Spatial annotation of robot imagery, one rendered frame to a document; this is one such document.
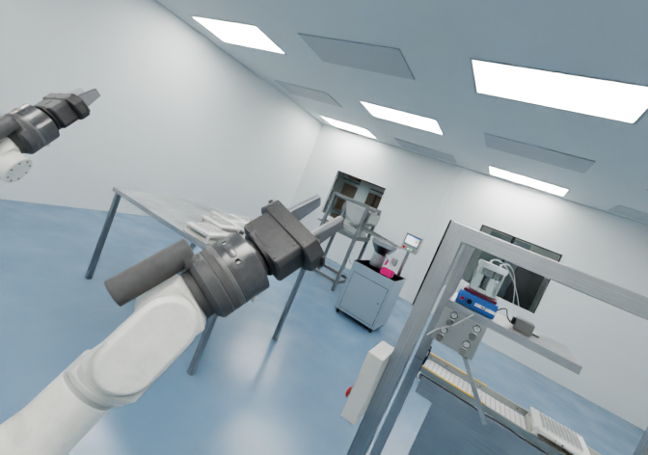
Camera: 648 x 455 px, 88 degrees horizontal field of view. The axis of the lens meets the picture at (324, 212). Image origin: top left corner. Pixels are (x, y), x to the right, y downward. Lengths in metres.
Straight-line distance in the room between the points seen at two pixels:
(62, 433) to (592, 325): 7.03
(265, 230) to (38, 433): 0.30
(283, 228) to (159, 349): 0.20
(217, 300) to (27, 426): 0.20
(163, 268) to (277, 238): 0.14
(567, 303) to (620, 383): 1.30
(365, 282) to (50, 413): 4.25
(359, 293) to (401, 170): 3.59
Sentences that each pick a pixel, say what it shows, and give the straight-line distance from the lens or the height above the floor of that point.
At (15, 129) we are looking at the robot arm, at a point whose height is 1.43.
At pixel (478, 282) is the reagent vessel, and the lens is 2.02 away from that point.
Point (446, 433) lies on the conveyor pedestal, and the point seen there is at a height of 0.59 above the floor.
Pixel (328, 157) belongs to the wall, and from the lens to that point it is 8.21.
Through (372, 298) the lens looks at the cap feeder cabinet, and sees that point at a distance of 4.55.
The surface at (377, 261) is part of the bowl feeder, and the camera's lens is 4.76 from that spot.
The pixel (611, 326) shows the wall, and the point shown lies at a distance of 7.21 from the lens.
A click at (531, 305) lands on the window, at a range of 7.14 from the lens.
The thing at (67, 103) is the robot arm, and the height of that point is 1.52.
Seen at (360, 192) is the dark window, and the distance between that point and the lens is 7.77.
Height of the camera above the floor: 1.57
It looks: 5 degrees down
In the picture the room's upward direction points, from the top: 23 degrees clockwise
